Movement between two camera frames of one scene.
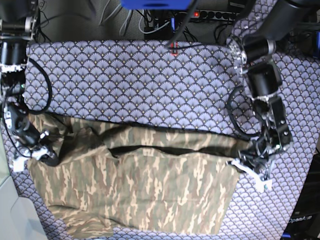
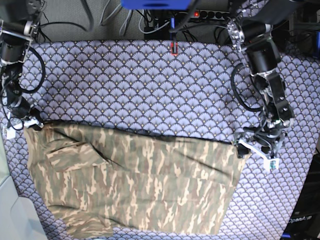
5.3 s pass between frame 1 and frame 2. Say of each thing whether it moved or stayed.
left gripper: moved
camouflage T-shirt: stayed
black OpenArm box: stayed
